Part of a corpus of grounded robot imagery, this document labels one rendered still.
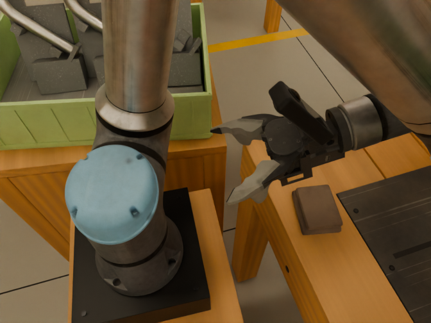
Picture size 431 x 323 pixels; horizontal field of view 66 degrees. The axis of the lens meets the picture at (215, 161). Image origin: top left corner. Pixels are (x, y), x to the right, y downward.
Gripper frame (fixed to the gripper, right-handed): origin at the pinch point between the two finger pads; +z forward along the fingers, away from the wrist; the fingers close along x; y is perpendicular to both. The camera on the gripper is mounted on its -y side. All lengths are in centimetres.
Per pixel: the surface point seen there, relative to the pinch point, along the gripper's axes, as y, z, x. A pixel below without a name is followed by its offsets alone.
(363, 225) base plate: 28.1, -22.4, -4.8
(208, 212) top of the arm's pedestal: 23.5, 7.7, 6.2
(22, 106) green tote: 0, 42, 35
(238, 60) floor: 105, -16, 170
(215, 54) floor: 99, -1, 180
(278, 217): 23.5, -6.6, 0.0
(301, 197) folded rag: 21.4, -12.4, 1.8
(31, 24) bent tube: -8, 39, 58
